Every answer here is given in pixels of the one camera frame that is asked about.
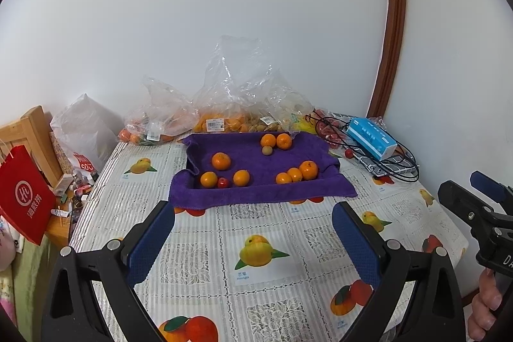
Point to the pink plush toy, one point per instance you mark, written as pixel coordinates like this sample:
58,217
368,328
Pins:
6,246

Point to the pink printed cloth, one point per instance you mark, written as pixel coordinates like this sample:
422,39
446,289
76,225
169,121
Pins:
6,298

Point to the wooden chair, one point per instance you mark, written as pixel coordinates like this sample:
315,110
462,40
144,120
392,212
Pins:
36,129

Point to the white plastic bag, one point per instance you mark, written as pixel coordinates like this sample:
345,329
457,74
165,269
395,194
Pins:
88,125

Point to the small red fruit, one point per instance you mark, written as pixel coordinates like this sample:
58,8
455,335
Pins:
223,182

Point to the clear bag of longans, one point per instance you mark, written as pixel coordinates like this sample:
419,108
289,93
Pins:
272,123

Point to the red cherry tomato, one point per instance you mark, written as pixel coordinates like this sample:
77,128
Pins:
349,153

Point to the clear bag of mandarins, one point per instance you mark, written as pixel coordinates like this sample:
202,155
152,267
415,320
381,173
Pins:
160,125

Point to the black tray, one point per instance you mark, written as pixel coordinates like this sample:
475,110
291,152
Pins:
193,177

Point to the checkered cloth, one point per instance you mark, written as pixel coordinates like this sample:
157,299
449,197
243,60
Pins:
380,167

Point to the purple towel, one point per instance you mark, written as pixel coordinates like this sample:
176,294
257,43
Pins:
256,165

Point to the fruit printed tablecloth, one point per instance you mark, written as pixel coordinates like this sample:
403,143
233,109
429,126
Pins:
200,230

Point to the clear bag of yellow fruit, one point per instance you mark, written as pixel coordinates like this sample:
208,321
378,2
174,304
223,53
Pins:
302,123

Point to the green bedsheet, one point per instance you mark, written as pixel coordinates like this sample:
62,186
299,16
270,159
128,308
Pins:
32,278

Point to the pile of cherry tomatoes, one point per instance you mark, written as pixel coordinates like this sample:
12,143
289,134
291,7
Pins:
330,133

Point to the clear bag of kumquats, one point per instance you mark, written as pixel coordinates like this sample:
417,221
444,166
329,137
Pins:
224,123

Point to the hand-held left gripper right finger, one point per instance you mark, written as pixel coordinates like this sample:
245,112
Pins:
358,246

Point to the red and white packet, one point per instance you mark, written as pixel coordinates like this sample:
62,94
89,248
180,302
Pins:
85,163

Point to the mandarin orange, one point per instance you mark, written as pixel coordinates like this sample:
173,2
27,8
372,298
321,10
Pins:
283,178
295,174
268,140
221,161
241,177
208,179
284,141
308,170

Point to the small brown round fruit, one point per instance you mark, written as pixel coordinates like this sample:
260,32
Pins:
266,151

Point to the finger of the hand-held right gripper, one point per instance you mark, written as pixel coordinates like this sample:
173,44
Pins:
457,199
487,185

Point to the blue tissue box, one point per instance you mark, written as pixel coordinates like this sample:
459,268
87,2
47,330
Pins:
370,137

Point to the wooden nightstand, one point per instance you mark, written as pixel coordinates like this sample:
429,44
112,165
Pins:
56,230

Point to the red paper bag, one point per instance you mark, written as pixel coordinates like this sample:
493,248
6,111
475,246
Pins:
24,193

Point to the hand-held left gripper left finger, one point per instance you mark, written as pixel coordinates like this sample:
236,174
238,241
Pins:
150,246

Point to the person's right hand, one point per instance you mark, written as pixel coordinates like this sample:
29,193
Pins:
485,302

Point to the brown wooden door frame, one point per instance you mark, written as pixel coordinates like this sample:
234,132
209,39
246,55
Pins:
394,5

